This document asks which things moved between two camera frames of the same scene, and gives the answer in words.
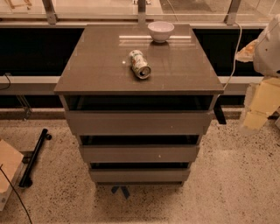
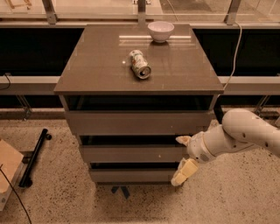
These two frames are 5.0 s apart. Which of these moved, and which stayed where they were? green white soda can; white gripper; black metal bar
Moved: white gripper
Stayed: green white soda can; black metal bar
